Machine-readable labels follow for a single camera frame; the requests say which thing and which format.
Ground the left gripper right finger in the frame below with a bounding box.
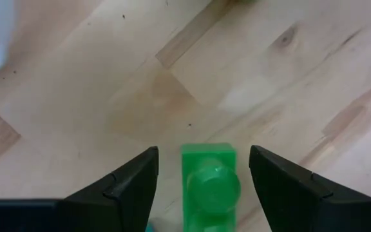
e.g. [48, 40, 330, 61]
[249, 144, 371, 232]

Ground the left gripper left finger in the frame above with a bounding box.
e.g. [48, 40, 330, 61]
[63, 146, 159, 232]

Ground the small green toy brick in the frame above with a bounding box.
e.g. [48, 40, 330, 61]
[180, 142, 242, 232]

